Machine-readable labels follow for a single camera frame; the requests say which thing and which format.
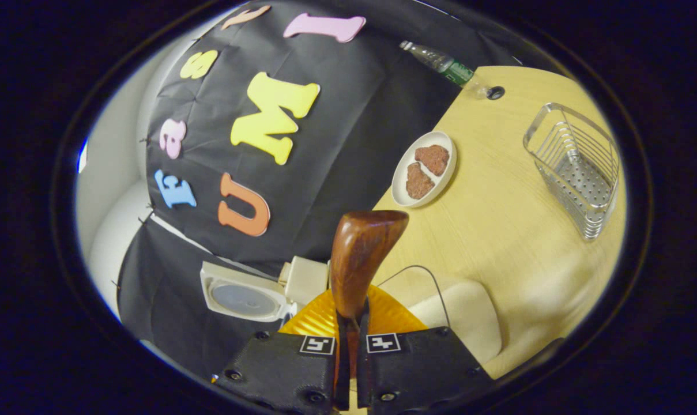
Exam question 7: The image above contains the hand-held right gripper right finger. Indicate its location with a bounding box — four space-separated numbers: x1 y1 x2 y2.
357 285 496 413

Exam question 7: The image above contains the brown meat piece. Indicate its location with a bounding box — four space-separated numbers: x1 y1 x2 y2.
406 163 435 200
415 144 450 176

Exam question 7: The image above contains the black backdrop cloth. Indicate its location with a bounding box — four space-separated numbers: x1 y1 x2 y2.
118 0 528 375

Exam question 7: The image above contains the white toaster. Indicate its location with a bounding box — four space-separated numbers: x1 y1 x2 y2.
279 256 331 306

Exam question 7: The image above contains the white oval plate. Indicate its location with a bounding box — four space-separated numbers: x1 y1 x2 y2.
391 131 458 208

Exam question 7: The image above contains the clear bottle with green label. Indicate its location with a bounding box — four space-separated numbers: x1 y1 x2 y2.
399 40 490 96

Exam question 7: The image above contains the white rice cooker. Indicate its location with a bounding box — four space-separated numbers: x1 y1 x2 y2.
200 261 296 323

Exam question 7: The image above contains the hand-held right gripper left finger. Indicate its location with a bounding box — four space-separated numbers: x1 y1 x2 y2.
213 285 349 413

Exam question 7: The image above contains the metal wire chopstick holder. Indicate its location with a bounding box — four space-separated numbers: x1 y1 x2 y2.
523 103 621 241

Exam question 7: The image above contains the clear plastic rice box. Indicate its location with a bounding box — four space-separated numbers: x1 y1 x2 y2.
377 265 502 364

